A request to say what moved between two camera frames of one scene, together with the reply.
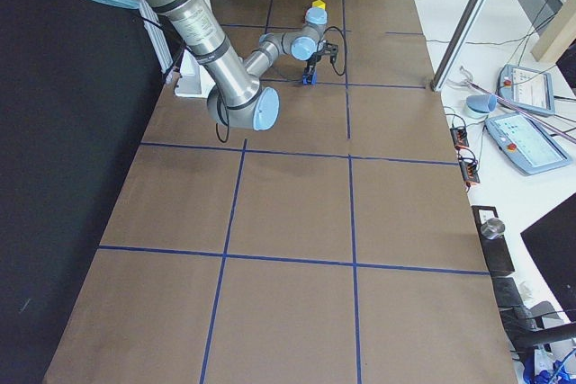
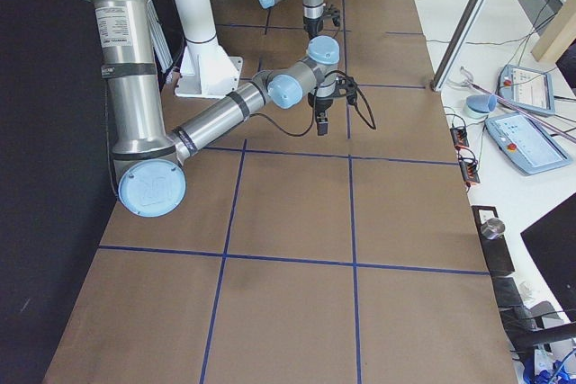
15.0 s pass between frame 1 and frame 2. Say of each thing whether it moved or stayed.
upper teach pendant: stayed
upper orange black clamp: stayed
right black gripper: moved
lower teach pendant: stayed
